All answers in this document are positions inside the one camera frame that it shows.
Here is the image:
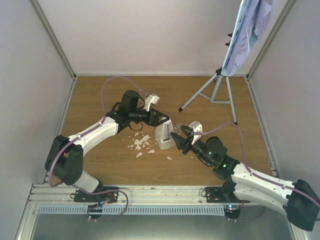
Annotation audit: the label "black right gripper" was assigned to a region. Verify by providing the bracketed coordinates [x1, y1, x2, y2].
[171, 125, 214, 167]

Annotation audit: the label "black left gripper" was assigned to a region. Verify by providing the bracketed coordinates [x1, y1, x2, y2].
[129, 107, 170, 127]

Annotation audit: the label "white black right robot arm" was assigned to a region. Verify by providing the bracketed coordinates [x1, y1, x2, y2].
[170, 121, 320, 232]

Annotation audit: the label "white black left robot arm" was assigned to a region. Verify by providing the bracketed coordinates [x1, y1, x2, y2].
[44, 90, 171, 202]

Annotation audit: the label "white plastic debris pile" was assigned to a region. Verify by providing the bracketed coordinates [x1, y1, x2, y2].
[123, 131, 158, 158]

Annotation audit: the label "light blue music stand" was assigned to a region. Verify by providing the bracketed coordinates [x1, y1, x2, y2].
[178, 0, 274, 126]

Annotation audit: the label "sheet music papers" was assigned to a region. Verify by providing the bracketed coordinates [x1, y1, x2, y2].
[232, 0, 273, 69]

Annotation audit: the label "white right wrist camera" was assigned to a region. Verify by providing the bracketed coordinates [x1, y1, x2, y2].
[188, 121, 203, 145]

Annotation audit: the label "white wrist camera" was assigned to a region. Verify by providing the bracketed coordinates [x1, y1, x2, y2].
[188, 121, 203, 145]
[143, 93, 160, 112]

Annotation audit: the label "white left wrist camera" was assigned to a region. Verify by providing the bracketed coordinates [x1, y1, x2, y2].
[143, 93, 160, 112]

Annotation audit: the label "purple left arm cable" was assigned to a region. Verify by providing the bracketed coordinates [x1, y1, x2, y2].
[48, 76, 148, 188]

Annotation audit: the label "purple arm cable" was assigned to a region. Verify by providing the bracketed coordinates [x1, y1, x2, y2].
[194, 122, 320, 201]
[48, 76, 148, 188]

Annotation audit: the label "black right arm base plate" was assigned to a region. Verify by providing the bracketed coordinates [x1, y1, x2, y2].
[200, 186, 250, 204]

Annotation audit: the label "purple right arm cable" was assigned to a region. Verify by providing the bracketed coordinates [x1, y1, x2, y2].
[194, 122, 320, 201]

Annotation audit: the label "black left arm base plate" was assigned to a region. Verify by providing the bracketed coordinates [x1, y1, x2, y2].
[70, 186, 119, 204]

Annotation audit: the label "grey slotted cable duct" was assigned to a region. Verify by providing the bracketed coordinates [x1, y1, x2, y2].
[38, 204, 225, 216]

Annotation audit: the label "aluminium frame post left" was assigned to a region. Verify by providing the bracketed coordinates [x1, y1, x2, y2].
[29, 0, 77, 81]

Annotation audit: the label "aluminium frame post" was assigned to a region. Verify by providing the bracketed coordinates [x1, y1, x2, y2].
[245, 0, 298, 82]
[29, 0, 77, 81]

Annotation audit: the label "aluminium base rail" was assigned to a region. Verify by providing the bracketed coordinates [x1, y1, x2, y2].
[26, 183, 299, 206]

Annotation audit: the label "aluminium frame post right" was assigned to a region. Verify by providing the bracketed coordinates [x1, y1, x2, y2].
[245, 0, 298, 82]

